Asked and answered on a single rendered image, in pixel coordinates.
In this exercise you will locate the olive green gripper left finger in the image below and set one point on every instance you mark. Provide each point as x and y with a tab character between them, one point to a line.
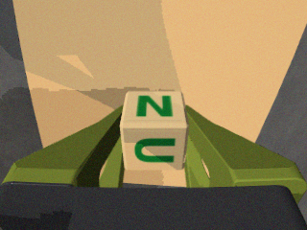
78	158

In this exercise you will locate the tan flat mat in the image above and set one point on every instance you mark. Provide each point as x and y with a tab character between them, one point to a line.
227	57

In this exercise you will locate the tan letter block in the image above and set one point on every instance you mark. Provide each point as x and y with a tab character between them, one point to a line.
154	131

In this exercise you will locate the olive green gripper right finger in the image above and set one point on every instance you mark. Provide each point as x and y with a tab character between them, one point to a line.
234	161

